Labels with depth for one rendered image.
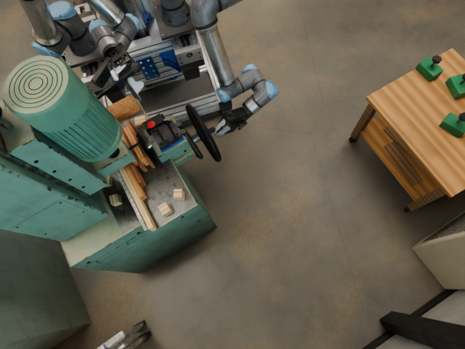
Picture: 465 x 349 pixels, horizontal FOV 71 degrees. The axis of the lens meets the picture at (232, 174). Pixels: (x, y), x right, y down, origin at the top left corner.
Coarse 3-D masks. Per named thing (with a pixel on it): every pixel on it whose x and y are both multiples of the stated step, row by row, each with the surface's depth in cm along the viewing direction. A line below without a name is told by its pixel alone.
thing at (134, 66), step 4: (132, 64) 109; (136, 64) 109; (132, 68) 109; (136, 68) 109; (140, 68) 110; (128, 72) 110; (132, 72) 110; (136, 72) 110; (124, 76) 110; (128, 76) 111; (120, 80) 111; (112, 84) 111; (116, 84) 111; (108, 88) 111; (112, 88) 112; (104, 92) 111; (96, 96) 112; (100, 96) 112
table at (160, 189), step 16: (128, 96) 143; (144, 112) 140; (144, 128) 137; (176, 160) 135; (144, 176) 130; (160, 176) 130; (176, 176) 129; (160, 192) 127; (176, 208) 125; (192, 208) 125; (160, 224) 123
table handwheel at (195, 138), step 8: (192, 112) 132; (192, 120) 152; (200, 120) 130; (200, 128) 130; (192, 136) 142; (200, 136) 141; (208, 136) 130; (208, 144) 132; (216, 152) 135; (216, 160) 142
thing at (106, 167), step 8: (120, 144) 120; (120, 152) 119; (128, 152) 119; (104, 160) 119; (112, 160) 119; (120, 160) 120; (128, 160) 123; (96, 168) 118; (104, 168) 119; (112, 168) 122; (104, 176) 123
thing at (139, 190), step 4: (128, 168) 128; (128, 172) 127; (132, 176) 126; (132, 180) 126; (136, 184) 125; (136, 188) 125; (140, 188) 125; (136, 192) 124; (140, 192) 124; (144, 192) 127; (140, 196) 123; (144, 196) 124
